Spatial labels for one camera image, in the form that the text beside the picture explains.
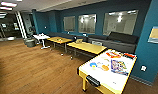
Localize blue bowl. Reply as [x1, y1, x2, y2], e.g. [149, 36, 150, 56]
[88, 62, 98, 69]

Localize tan open box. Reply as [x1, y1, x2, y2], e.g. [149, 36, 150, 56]
[76, 38, 85, 44]

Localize yellow gaming table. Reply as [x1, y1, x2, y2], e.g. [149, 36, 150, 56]
[77, 49, 138, 94]

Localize long yellow wooden table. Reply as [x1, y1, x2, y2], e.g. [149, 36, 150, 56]
[66, 40, 109, 60]
[46, 36, 74, 54]

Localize white rectangular pad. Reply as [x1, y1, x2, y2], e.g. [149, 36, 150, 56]
[92, 40, 104, 47]

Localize long dark grey bench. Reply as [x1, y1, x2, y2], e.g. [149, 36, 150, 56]
[44, 31, 91, 43]

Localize interior glass window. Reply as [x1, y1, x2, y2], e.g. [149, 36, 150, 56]
[77, 13, 98, 35]
[102, 8, 140, 37]
[62, 15, 77, 33]

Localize blue plate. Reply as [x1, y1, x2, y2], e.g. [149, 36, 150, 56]
[94, 61, 104, 68]

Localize orange bowl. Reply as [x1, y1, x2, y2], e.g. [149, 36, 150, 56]
[100, 64, 111, 72]

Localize orange game box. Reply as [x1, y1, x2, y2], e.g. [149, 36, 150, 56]
[105, 51, 123, 60]

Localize small white table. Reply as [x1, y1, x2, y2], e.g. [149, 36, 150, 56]
[32, 33, 52, 51]

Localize dark grey sofa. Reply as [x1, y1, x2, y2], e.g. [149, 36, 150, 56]
[87, 31, 140, 55]

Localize grey round bin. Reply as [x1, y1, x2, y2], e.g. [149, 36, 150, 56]
[23, 37, 37, 48]

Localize red and black paddle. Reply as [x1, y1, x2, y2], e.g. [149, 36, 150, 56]
[122, 52, 136, 60]

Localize glass entrance doors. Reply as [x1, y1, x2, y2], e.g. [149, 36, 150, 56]
[0, 11, 27, 43]

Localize rectangular ceiling light panel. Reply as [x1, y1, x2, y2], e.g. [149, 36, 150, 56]
[0, 6, 14, 12]
[0, 1, 18, 8]

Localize white outlet on blue wall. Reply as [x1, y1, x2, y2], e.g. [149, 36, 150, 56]
[140, 64, 147, 72]

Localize yellow wall sign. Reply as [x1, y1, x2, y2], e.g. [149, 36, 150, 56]
[147, 26, 158, 45]

